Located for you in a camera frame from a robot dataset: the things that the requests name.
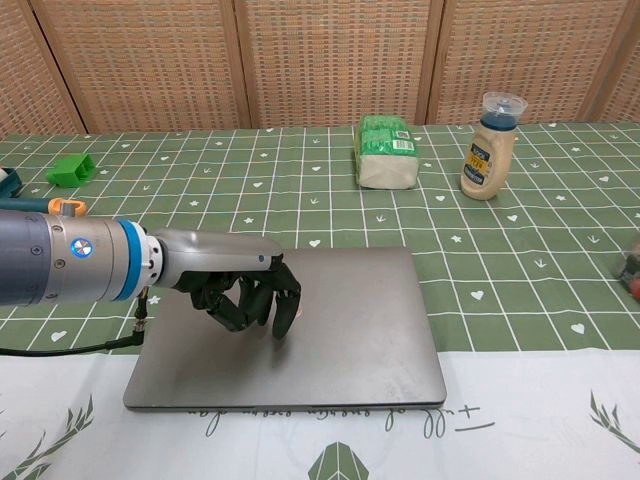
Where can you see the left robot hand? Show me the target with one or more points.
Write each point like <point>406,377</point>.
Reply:
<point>215,250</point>

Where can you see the silver laptop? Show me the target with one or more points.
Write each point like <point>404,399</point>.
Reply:
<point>350,340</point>

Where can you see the green plastic block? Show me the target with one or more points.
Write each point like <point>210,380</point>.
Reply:
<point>70,171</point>

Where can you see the green tissue pack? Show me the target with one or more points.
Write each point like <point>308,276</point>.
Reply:
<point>387,165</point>

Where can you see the teal lint roller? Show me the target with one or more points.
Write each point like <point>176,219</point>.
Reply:
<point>20,204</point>

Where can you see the bamboo folding screen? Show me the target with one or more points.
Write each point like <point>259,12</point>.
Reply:
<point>330,60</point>

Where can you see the green checked tablecloth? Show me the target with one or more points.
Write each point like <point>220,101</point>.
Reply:
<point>500,280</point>

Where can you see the beige squeeze bottle blue cap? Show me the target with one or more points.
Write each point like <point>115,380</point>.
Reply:
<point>487,160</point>

